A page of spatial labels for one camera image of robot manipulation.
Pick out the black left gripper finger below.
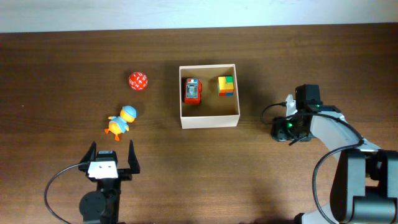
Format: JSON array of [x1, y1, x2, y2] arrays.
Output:
[[127, 140, 140, 170], [80, 141, 96, 163]]

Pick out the black round lid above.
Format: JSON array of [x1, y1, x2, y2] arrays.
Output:
[[272, 131, 287, 142]]

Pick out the orange toy duck blue hat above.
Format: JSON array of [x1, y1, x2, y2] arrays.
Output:
[[104, 106, 137, 141]]

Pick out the red lettered ball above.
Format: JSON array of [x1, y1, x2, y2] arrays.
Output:
[[128, 72, 148, 91]]

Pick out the multicolour puzzle cube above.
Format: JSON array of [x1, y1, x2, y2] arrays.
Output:
[[218, 76, 234, 96]]

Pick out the red toy fire truck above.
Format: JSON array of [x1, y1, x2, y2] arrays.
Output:
[[183, 78, 202, 105]]

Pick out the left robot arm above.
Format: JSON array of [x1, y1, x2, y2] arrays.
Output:
[[78, 141, 141, 224]]

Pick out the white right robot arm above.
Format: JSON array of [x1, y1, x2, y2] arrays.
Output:
[[271, 85, 397, 223]]

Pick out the pink cardboard box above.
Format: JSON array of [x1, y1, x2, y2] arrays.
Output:
[[179, 64, 241, 129]]

